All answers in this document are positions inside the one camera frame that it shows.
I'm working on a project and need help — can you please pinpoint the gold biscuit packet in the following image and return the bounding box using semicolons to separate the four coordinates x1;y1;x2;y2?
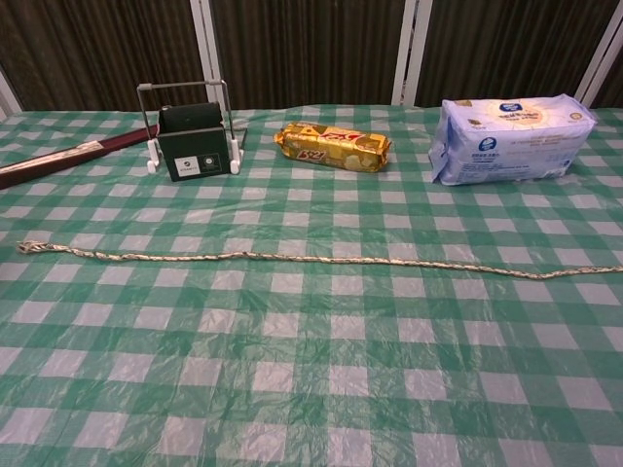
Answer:
272;121;393;174

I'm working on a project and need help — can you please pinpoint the beige braided rope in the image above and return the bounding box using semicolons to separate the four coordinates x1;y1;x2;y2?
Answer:
17;240;623;281

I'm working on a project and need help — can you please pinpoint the long dark red box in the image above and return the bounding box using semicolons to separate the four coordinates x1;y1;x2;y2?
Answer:
0;124;162;191

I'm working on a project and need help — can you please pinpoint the black open cardboard box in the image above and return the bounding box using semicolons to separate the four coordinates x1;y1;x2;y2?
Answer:
156;100;231;183

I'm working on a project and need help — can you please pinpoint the wire stand with white feet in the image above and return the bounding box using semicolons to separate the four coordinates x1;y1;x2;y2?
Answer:
136;80;243;175

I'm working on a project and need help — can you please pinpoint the white frame post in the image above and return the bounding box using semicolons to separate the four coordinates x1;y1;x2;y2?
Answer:
189;0;234;111
576;0;623;111
390;0;433;106
0;62;23;121

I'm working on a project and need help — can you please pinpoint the green white checked tablecloth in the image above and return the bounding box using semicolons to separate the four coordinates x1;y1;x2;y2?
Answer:
0;104;623;467

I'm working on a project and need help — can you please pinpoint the pale blue tissue pack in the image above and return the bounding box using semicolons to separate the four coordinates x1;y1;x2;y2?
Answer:
427;91;598;186

